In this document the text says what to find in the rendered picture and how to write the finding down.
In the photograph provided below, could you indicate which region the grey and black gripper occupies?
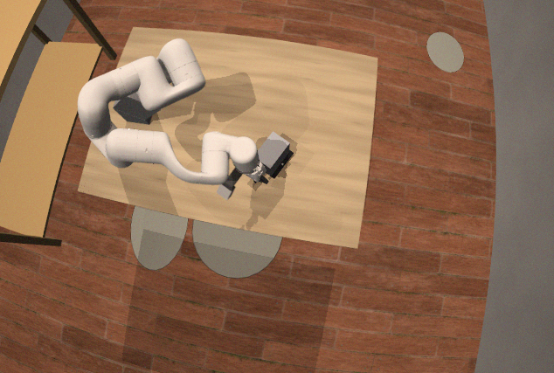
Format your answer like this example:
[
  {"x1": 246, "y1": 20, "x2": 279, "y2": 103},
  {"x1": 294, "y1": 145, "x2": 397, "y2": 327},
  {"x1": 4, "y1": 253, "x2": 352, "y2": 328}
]
[{"x1": 244, "y1": 162, "x2": 269, "y2": 184}]

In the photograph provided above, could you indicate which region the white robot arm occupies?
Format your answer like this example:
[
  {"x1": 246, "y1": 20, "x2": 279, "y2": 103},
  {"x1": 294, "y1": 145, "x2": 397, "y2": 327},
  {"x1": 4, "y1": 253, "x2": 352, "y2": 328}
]
[{"x1": 78, "y1": 38, "x2": 262, "y2": 200}]

